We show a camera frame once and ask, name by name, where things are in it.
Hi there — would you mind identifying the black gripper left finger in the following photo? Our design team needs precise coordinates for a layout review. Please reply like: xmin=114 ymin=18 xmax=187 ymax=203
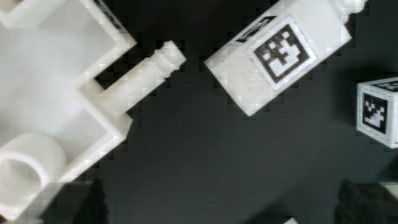
xmin=42 ymin=178 xmax=113 ymax=224

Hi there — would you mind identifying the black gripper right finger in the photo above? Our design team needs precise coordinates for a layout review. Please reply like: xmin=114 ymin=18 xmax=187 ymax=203
xmin=335 ymin=180 xmax=398 ymax=224

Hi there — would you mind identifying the white chair seat part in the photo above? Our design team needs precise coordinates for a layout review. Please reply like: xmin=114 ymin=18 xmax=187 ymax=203
xmin=0 ymin=0 xmax=185 ymax=224

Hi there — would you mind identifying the white chair leg with tag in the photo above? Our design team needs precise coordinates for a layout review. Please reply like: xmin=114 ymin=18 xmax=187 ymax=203
xmin=205 ymin=0 xmax=369 ymax=116

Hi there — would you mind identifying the white tagged cube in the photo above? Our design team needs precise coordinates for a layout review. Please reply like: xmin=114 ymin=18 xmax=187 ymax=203
xmin=358 ymin=77 xmax=398 ymax=149

